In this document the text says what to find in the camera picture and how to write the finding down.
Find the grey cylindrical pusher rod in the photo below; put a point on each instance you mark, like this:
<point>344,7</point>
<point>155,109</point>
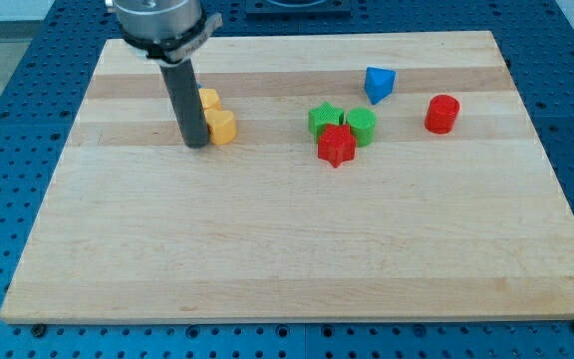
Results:
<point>184,96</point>

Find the blue triangle block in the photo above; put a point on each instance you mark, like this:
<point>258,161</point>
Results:
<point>379,83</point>

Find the green star block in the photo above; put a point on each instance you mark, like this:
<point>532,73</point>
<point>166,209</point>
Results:
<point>323,115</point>

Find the red star block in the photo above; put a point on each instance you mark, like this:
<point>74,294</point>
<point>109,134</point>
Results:
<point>337,145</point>

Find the green circle block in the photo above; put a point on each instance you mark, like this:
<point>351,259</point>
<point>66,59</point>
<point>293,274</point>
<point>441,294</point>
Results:
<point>362,122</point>

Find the yellow pentagon block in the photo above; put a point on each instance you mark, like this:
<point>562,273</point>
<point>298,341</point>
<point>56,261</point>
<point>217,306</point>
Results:
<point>210,99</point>

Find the yellow heart block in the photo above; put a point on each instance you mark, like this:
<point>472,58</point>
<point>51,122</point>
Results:
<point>222,126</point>

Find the wooden board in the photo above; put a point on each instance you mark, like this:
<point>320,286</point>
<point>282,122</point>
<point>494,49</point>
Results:
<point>136,228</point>

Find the red cylinder block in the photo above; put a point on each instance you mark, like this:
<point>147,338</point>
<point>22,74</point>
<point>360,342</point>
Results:
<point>441,114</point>

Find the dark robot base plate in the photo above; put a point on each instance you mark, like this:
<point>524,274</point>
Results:
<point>277,8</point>

